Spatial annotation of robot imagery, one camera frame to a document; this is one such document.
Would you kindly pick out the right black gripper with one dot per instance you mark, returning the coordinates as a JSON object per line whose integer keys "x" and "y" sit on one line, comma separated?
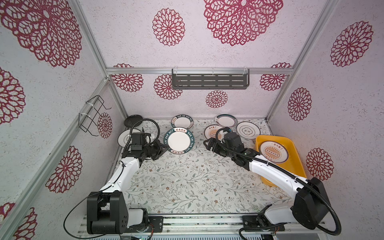
{"x": 218, "y": 142}

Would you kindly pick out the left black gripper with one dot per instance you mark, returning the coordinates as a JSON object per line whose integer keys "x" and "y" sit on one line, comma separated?
{"x": 160, "y": 150}

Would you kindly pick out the green rim plate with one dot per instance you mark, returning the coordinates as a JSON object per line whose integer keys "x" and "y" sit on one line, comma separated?
{"x": 182, "y": 121}
{"x": 226, "y": 120}
{"x": 179, "y": 140}

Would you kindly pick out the orange sunburst plate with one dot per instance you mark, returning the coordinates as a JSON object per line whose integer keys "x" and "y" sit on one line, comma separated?
{"x": 274, "y": 152}
{"x": 210, "y": 132}

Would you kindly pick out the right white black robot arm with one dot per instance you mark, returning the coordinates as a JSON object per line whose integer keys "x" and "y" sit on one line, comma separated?
{"x": 311, "y": 203}

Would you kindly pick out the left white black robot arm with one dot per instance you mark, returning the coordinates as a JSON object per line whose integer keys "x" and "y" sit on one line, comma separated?
{"x": 107, "y": 212}

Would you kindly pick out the yellow plastic bin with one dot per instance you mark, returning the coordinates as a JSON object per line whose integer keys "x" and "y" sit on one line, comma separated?
{"x": 293, "y": 164}

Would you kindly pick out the orange sunburst plate back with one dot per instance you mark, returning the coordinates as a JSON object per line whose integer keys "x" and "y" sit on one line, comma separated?
{"x": 210, "y": 132}

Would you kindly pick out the white plate grey motif right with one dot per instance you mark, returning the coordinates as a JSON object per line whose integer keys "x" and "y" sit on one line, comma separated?
{"x": 248, "y": 130}

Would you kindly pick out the white plate grey motif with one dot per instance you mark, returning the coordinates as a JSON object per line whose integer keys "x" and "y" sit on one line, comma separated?
{"x": 123, "y": 138}
{"x": 248, "y": 130}

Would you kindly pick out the floral patterned table mat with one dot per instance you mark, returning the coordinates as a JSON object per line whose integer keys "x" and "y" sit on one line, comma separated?
{"x": 199, "y": 182}

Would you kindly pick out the white plate grey motif left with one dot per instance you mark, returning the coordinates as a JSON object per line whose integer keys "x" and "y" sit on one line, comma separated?
{"x": 123, "y": 138}

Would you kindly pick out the small black dish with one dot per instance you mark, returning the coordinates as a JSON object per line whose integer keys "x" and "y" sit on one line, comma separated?
{"x": 131, "y": 120}

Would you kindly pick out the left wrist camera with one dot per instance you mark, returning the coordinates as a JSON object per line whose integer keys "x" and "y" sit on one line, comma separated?
{"x": 139, "y": 141}

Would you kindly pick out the dark grey wall shelf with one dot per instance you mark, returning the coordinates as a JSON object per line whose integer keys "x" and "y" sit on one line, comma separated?
{"x": 182, "y": 81}

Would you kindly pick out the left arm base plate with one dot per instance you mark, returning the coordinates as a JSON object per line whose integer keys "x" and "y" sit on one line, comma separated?
{"x": 152, "y": 224}

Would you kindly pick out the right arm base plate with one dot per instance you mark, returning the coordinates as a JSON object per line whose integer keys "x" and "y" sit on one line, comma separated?
{"x": 259, "y": 223}

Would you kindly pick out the black wire wall rack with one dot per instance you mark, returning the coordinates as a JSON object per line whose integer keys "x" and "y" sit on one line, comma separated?
{"x": 88, "y": 119}

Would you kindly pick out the aluminium front rail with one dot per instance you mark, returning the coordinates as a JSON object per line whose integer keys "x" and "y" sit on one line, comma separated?
{"x": 218, "y": 224}

